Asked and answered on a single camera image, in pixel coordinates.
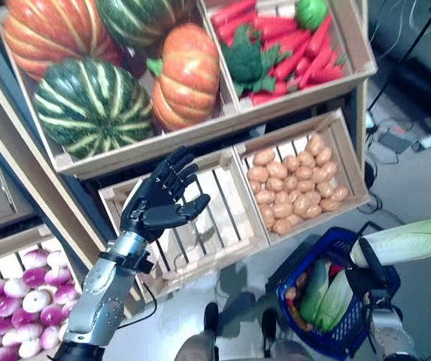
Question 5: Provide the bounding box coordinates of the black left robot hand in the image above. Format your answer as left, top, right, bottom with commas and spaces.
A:
119, 145, 212, 244

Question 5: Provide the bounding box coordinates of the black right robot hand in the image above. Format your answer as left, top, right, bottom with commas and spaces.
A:
344, 236, 403, 302

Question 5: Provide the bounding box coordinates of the green white napa cabbage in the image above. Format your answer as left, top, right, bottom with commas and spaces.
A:
318, 268, 355, 332
299, 259, 332, 323
349, 216, 431, 268

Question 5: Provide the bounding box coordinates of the blue plastic shopping basket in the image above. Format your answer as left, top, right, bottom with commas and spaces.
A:
276, 221, 402, 360

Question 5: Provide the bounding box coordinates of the wooden pumpkin crate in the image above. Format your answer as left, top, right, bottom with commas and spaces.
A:
0, 0, 241, 180

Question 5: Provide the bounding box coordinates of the wooden slatted cabbage crate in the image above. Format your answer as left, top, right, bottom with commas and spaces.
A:
97, 144, 271, 304

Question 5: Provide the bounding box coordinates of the dark brown sweet potato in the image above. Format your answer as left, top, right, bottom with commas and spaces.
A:
289, 302, 308, 330

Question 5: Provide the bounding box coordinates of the black round wheel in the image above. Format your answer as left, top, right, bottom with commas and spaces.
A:
363, 161, 378, 191

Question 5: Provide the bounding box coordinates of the black right robot foot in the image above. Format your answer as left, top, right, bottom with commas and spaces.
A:
262, 310, 279, 356

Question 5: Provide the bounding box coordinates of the black robot foot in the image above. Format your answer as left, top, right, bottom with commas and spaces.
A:
262, 310, 279, 356
203, 302, 220, 338

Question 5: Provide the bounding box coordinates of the green striped pumpkin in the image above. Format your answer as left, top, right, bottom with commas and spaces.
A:
33, 58, 154, 159
96, 0, 201, 48

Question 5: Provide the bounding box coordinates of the black left robot foot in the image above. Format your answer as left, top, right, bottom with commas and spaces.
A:
203, 302, 220, 338

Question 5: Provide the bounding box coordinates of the wooden potato crate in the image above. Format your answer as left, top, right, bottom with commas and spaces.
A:
233, 108, 370, 247

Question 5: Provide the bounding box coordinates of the small orange pumpkin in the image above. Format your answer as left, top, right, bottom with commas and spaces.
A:
146, 23, 222, 132

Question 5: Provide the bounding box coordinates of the silver left robot leg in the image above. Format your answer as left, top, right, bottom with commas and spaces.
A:
179, 330, 220, 361

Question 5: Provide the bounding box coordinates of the wooden turnip crate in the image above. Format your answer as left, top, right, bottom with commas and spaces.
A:
0, 223, 88, 361

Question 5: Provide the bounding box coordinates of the red orange carrot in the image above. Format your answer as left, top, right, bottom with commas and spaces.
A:
250, 93, 280, 106
305, 14, 332, 59
211, 0, 257, 27
299, 47, 335, 89
218, 13, 257, 38
262, 29, 312, 50
308, 67, 346, 86
273, 44, 310, 82
252, 17, 299, 33

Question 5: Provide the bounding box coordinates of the dark green broccoli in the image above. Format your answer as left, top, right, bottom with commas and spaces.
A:
220, 24, 291, 99

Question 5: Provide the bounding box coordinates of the wooden carrot crate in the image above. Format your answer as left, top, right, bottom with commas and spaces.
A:
199, 0, 378, 131

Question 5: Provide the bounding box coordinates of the large orange pumpkin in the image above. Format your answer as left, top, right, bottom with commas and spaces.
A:
2, 0, 124, 82

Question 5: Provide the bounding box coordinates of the thin black stand pole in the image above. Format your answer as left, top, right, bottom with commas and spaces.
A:
366, 0, 431, 114

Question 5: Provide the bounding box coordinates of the round green lettuce head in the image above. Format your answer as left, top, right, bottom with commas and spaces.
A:
294, 0, 329, 32

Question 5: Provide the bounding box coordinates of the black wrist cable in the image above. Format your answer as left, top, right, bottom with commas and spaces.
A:
115, 281, 159, 330

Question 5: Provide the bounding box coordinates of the wooden display rack frame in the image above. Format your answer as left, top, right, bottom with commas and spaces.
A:
0, 0, 370, 313

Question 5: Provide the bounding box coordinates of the grey box with cables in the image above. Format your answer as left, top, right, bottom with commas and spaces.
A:
378, 131, 408, 153

